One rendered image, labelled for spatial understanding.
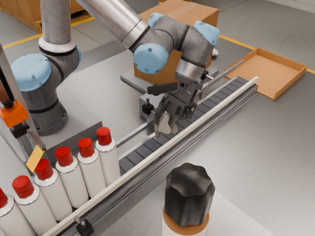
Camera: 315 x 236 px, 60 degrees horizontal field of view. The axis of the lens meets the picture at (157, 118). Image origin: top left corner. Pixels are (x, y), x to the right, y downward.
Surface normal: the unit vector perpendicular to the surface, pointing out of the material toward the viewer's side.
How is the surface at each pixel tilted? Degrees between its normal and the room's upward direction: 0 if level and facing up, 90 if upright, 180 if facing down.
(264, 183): 0
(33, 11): 90
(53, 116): 75
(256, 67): 0
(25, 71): 7
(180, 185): 17
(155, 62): 89
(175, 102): 60
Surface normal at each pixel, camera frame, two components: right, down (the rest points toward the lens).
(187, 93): -0.62, 0.04
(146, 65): -0.28, 0.63
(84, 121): 0.05, -0.74
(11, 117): 0.70, 0.47
